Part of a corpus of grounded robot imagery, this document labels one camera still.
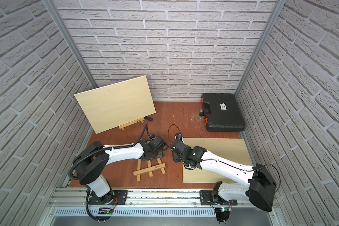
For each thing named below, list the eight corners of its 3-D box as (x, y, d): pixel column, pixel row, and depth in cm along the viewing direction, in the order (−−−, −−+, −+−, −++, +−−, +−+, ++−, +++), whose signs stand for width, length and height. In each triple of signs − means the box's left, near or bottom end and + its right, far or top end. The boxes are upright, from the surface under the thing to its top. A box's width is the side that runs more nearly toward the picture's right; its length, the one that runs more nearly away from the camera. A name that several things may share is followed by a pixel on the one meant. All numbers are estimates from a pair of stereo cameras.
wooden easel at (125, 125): (120, 131, 101) (119, 128, 98) (120, 129, 102) (118, 126, 99) (145, 121, 107) (144, 118, 104) (144, 120, 108) (143, 117, 105)
